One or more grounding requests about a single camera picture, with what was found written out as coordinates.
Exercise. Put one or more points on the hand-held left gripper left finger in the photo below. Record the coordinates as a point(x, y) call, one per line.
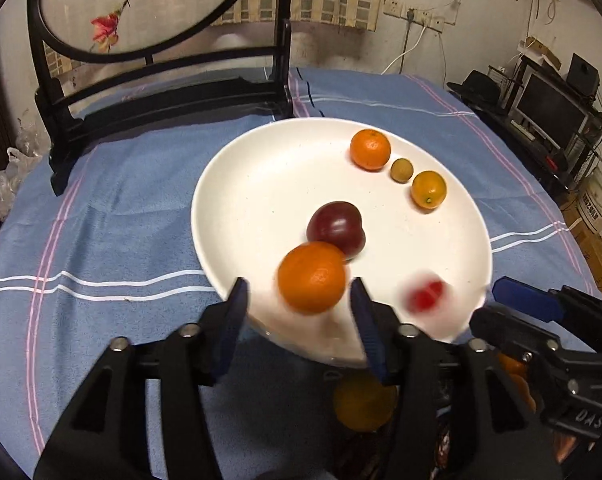
point(232, 322)

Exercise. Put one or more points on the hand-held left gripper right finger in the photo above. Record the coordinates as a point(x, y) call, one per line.
point(368, 332)

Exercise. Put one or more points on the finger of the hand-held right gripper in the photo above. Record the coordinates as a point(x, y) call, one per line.
point(521, 335)
point(526, 300)

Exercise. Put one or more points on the mandarin orange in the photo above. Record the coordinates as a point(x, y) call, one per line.
point(370, 148)
point(513, 367)

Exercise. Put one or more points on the red tomato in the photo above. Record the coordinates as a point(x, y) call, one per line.
point(426, 296)

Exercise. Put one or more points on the yellow orange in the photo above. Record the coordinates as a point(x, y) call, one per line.
point(365, 405)

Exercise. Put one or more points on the large orange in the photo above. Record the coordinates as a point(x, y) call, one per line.
point(312, 277)

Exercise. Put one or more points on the large dark red plum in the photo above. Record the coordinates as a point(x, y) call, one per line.
point(337, 227)

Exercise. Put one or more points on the white plate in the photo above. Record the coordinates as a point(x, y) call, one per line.
point(261, 185)

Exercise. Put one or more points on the small yellow-orange citrus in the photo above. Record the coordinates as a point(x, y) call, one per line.
point(429, 189)

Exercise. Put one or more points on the small brown-green longan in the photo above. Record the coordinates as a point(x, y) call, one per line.
point(402, 169)

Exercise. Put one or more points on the large cardboard box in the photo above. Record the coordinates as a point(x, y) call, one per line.
point(593, 255)

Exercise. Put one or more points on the white bucket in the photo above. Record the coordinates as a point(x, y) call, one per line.
point(598, 205)

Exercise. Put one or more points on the blue striped tablecloth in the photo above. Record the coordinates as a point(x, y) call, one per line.
point(131, 200)

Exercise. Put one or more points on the black shelf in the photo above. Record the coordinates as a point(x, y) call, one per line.
point(496, 120)

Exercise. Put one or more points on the computer monitor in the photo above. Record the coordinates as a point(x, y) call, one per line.
point(551, 110)

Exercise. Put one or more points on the black hat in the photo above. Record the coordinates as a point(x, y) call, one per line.
point(476, 87)

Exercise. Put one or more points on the round embroidered screen black stand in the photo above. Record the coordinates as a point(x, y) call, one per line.
point(181, 105)

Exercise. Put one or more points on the black speaker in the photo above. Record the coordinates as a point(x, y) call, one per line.
point(583, 75)

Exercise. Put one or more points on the small cardboard box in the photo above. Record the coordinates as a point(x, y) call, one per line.
point(543, 51)

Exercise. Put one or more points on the clear plastic bag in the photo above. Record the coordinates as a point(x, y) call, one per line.
point(11, 180)

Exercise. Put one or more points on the white wall socket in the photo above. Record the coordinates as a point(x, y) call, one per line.
point(393, 6)

